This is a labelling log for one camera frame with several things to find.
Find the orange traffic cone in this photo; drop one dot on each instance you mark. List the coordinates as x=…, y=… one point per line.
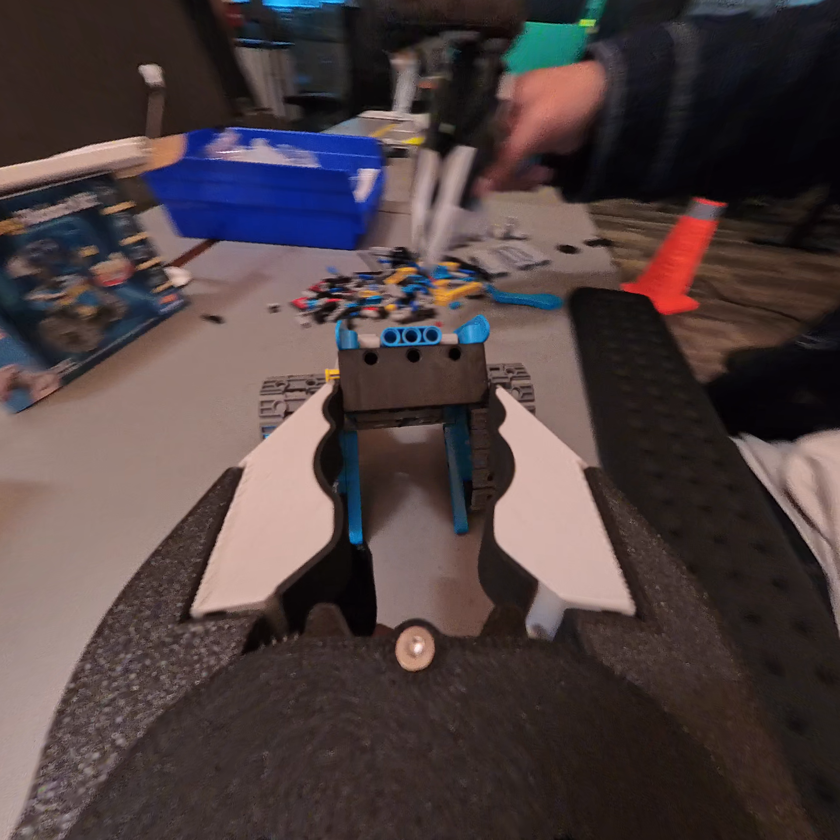
x=676, y=262

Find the brown cardboard sheet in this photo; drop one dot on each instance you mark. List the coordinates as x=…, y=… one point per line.
x=169, y=149

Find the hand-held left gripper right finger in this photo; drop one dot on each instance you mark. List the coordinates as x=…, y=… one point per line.
x=558, y=525

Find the light grey desk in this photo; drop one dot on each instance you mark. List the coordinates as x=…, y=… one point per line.
x=131, y=459

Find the blue plastic bin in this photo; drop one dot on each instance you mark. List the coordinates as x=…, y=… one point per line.
x=262, y=203

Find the blue long curved panel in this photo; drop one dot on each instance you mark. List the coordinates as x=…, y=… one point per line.
x=525, y=300

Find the person's right forearm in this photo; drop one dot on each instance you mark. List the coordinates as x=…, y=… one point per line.
x=689, y=111

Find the blue grey tracked toy robot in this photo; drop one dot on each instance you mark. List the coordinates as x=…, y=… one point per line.
x=413, y=380

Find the white bar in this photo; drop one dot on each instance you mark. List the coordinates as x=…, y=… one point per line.
x=65, y=164

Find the small robot kit box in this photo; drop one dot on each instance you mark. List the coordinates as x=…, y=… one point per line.
x=72, y=282

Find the black partition panel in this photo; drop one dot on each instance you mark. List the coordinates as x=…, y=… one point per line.
x=65, y=65

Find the pile of small brick parts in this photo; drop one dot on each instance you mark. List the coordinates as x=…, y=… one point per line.
x=394, y=289

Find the person's right hand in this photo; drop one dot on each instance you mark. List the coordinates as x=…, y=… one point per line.
x=558, y=111

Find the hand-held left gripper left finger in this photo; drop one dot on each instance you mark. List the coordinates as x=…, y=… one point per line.
x=269, y=525

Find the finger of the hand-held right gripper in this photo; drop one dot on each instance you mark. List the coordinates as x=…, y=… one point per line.
x=425, y=197
x=456, y=197

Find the white tipped rod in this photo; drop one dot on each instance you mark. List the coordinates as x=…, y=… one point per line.
x=151, y=73

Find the clear bags of parts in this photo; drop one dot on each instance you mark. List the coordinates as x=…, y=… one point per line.
x=275, y=154

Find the white paper sheet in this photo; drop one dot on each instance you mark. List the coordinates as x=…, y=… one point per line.
x=177, y=277

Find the black dimpled mat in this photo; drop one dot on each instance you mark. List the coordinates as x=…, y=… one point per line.
x=689, y=492

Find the white and yellow papers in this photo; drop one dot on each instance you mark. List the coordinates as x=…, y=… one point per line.
x=387, y=131

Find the teal board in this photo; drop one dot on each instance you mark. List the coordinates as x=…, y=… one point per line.
x=544, y=46

